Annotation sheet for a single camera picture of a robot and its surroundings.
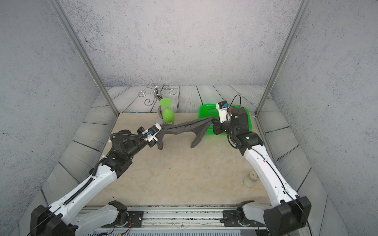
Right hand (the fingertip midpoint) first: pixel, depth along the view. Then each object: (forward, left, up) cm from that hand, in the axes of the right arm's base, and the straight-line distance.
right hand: (213, 118), depth 73 cm
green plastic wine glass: (+16, +27, -13) cm, 34 cm away
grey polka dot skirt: (-2, +8, -3) cm, 8 cm away
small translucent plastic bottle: (-21, -20, -26) cm, 39 cm away
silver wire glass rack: (+31, +38, -3) cm, 49 cm away
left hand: (-4, +26, 0) cm, 26 cm away
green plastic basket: (+38, -2, -30) cm, 48 cm away
